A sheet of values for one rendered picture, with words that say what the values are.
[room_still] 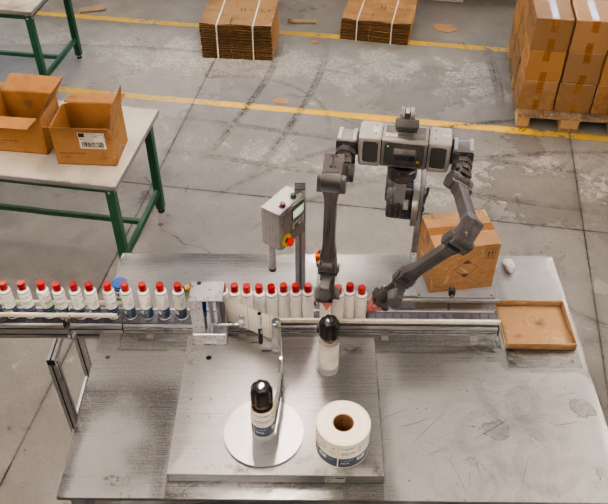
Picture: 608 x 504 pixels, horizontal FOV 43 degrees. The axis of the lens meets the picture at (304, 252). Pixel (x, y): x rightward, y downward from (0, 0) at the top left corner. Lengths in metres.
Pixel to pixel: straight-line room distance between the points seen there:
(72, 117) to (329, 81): 2.68
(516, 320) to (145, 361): 1.64
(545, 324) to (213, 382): 1.49
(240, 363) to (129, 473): 0.62
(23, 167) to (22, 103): 0.45
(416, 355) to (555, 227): 2.31
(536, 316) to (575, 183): 2.39
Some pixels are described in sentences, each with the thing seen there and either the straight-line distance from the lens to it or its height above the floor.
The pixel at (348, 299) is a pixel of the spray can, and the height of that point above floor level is 1.02.
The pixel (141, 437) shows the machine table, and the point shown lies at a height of 0.83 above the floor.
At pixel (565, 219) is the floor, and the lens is 5.55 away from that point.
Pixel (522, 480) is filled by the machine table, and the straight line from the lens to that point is 3.11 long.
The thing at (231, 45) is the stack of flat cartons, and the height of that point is 0.11.
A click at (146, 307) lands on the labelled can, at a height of 0.96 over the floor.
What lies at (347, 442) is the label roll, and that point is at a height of 1.02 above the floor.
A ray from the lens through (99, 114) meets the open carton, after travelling 4.70.
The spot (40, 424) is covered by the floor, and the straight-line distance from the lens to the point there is 4.37.
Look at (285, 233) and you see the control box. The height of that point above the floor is 1.37.
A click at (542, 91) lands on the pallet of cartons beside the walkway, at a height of 0.31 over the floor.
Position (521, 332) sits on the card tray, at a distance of 3.56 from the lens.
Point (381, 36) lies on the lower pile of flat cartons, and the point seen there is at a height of 0.06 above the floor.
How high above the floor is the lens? 3.41
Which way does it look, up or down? 43 degrees down
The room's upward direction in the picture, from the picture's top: straight up
